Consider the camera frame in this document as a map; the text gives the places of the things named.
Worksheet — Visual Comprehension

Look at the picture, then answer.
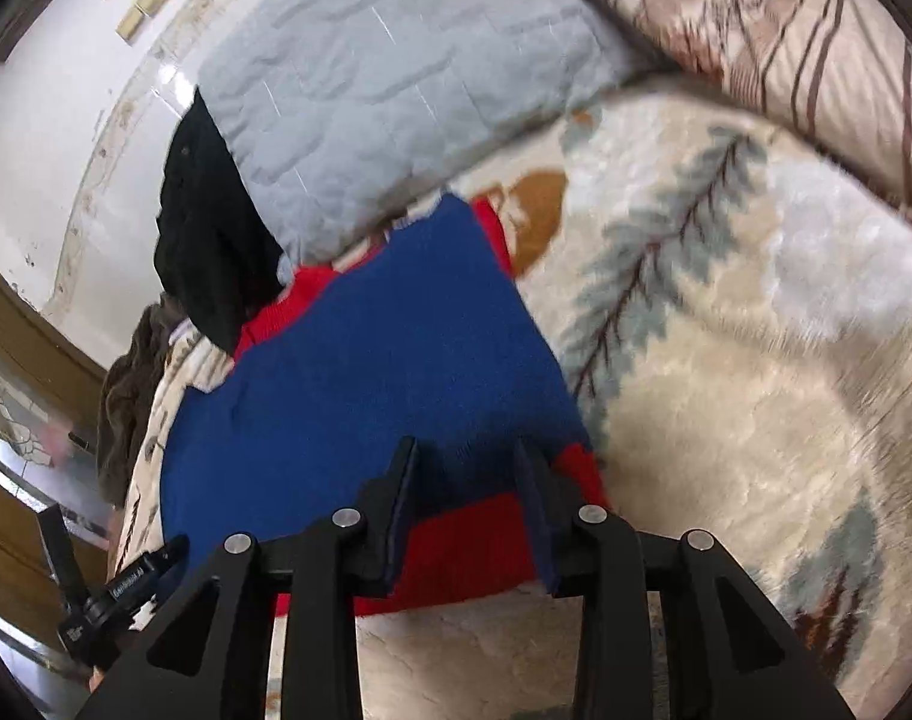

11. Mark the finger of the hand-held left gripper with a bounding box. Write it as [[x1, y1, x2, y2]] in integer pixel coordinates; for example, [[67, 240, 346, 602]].
[[36, 504, 89, 616]]

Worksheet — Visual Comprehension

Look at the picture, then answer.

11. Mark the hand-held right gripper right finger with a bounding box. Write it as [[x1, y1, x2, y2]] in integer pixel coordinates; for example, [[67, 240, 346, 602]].
[[512, 439, 836, 720]]

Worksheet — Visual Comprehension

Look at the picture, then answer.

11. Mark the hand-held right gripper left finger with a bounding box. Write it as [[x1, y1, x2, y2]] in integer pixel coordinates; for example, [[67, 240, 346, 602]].
[[73, 435, 421, 720]]

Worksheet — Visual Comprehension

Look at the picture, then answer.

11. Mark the red and blue knit sweater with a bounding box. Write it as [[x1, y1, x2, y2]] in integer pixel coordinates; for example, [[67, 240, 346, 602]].
[[158, 193, 613, 616]]

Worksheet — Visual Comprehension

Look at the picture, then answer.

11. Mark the patterned glass door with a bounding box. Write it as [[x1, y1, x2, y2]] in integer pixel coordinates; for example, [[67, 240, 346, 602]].
[[0, 255, 116, 691]]

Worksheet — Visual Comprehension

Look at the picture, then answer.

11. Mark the dark brown fleece blanket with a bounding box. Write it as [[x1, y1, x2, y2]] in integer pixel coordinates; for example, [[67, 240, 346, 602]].
[[96, 304, 194, 507]]

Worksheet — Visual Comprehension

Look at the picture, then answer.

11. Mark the leaf-print plush blanket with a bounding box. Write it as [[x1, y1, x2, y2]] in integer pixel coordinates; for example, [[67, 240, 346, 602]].
[[107, 79, 912, 720]]

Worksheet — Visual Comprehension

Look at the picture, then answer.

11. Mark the black garment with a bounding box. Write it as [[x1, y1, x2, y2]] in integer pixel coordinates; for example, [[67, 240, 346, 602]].
[[154, 88, 286, 353]]

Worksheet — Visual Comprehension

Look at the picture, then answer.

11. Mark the grey quilted pillow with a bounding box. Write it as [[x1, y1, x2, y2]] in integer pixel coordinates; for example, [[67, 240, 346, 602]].
[[197, 0, 652, 282]]

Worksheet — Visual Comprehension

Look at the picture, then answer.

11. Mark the beige striped leaf-print pillow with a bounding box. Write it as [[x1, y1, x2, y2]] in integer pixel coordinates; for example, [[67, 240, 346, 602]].
[[542, 0, 912, 233]]

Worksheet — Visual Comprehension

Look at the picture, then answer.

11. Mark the beige wall switch plate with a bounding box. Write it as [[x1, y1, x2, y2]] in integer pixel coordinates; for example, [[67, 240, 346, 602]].
[[117, 0, 178, 42]]

